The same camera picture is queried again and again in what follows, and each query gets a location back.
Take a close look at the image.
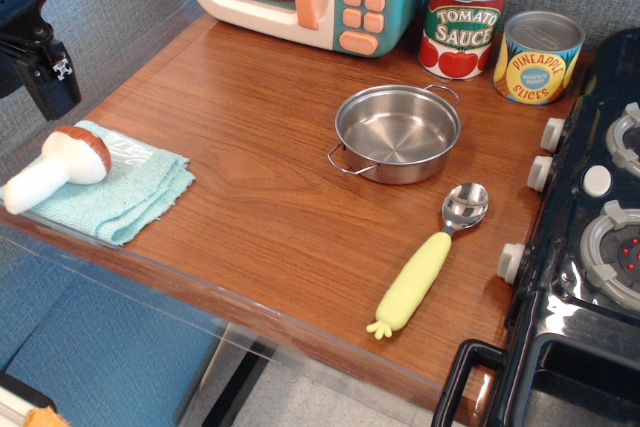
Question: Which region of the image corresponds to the orange object at corner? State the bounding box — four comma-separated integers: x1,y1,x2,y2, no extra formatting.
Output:
22,407,70,427

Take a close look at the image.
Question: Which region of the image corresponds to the plush toy mushroom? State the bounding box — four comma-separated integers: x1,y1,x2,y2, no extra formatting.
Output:
3,126,112,215

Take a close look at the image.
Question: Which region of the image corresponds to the tomato sauce can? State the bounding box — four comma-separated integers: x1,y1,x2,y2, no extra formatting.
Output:
419,0,506,80

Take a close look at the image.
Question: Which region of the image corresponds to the spoon with yellow-green handle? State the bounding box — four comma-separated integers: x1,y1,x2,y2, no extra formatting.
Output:
366,182,489,340

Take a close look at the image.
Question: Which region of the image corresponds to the light teal folded cloth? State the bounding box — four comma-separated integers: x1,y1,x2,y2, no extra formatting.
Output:
21,121,195,246

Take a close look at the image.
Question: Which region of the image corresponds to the pineapple slices can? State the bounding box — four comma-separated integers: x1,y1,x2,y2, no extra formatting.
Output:
493,11,585,106

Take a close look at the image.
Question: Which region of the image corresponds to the small stainless steel pot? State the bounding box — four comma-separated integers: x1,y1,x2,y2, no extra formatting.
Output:
327,84,462,185

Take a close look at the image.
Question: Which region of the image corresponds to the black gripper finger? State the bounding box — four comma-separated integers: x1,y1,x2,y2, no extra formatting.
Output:
15,41,81,121

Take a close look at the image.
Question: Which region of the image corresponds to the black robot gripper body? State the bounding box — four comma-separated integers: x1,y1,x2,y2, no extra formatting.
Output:
1,0,54,97

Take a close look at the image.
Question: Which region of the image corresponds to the black toy stove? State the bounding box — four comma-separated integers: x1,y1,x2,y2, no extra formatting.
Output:
432,28,639,426

